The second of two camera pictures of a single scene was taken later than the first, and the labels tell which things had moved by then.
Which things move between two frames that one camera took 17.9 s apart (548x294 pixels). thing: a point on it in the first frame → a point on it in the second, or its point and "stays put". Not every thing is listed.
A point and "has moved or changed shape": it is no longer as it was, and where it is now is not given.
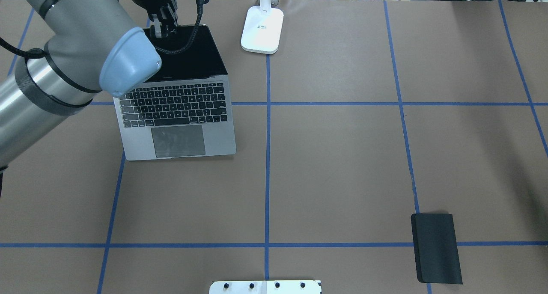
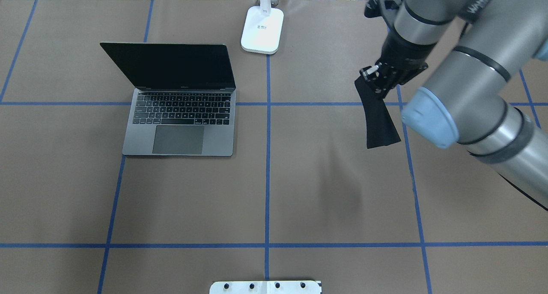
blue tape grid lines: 267,103 stays put
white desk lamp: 263,23 stays put
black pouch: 436,251 → 381,131
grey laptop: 184,109 has moved or changed shape
